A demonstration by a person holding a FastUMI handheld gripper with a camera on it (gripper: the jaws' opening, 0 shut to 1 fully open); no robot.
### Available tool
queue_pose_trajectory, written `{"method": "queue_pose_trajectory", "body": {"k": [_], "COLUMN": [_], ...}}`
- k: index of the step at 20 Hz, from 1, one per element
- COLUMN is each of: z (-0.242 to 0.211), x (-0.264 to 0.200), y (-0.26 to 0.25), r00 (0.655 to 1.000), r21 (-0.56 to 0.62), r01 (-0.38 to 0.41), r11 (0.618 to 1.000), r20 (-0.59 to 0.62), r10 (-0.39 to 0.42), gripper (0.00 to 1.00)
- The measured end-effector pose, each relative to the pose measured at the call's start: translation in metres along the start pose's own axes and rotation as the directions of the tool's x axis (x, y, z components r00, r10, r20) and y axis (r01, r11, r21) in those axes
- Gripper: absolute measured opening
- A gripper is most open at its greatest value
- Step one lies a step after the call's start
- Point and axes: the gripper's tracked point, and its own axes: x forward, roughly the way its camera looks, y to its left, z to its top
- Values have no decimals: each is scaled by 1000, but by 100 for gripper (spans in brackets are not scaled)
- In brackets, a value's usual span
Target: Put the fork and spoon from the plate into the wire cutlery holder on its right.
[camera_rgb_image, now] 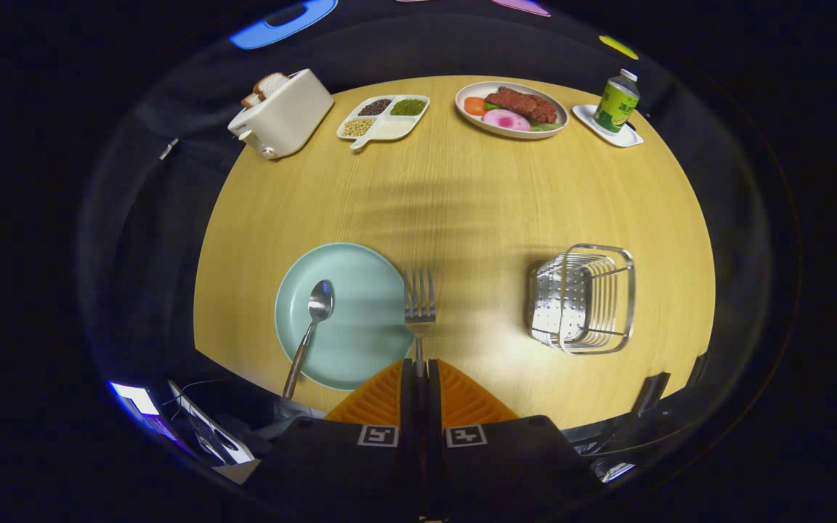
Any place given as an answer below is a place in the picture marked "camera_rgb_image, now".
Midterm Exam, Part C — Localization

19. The metal wire basket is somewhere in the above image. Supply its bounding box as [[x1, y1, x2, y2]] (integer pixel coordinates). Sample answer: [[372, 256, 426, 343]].
[[528, 243, 636, 356]]

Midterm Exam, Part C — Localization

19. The white divided dish with beans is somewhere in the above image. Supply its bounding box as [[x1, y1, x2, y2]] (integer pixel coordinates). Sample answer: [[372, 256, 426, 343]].
[[336, 94, 431, 151]]

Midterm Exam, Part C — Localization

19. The brown grilled meat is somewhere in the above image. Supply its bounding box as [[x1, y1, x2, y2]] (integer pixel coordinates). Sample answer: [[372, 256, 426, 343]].
[[485, 86, 559, 124]]

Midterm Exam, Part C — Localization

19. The white oval food plate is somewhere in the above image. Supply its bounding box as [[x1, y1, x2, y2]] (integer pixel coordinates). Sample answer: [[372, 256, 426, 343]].
[[455, 81, 570, 139]]

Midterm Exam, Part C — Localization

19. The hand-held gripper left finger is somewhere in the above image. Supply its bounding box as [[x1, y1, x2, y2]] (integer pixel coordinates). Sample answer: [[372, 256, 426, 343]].
[[244, 358, 420, 521]]

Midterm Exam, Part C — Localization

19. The pink round food slice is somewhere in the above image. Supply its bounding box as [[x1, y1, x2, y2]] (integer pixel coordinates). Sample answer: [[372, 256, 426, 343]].
[[482, 109, 532, 132]]

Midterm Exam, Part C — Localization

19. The pale green round plate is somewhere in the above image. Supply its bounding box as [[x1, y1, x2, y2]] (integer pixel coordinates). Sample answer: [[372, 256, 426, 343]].
[[275, 242, 415, 392]]

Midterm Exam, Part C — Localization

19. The white toaster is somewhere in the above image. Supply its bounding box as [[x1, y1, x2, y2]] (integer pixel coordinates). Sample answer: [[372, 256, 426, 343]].
[[227, 69, 334, 160]]

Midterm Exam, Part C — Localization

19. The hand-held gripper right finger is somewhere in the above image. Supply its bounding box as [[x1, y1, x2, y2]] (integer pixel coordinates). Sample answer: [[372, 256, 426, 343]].
[[426, 358, 602, 521]]

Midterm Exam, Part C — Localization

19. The white square coaster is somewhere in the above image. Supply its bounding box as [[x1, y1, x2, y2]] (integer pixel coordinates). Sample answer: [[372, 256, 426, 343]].
[[572, 104, 644, 148]]

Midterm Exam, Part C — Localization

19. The green label drink bottle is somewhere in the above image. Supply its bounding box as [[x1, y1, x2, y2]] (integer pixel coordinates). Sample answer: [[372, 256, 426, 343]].
[[593, 69, 641, 134]]

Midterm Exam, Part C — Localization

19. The white device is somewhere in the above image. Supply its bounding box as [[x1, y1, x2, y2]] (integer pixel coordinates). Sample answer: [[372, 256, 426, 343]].
[[168, 379, 256, 467]]

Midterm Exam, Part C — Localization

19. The metal spoon with wooden handle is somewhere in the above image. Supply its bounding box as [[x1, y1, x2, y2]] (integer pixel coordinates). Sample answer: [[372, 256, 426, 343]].
[[282, 280, 334, 400]]

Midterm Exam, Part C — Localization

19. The metal fork with wooden handle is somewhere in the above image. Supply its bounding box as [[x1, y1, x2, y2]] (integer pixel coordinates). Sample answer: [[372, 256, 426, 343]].
[[403, 269, 437, 378]]

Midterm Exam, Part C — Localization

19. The glowing screen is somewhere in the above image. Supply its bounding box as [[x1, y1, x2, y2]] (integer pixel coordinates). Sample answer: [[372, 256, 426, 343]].
[[108, 381, 160, 417]]

